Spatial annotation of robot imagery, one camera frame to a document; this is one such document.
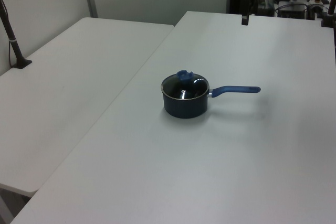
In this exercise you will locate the glass lid with blue knob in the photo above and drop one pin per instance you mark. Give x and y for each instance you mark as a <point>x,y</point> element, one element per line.
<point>185,75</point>

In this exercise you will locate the black electronics box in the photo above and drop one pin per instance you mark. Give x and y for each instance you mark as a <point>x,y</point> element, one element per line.
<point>292,10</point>

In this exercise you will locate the black pole with table clamp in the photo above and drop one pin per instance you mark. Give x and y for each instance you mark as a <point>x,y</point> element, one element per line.
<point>329,18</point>

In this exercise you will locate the white side table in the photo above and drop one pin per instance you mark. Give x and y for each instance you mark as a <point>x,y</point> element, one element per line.
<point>65,82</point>

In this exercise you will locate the black camera pole with base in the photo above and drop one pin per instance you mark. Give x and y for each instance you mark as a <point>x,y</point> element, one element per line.
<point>13,43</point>

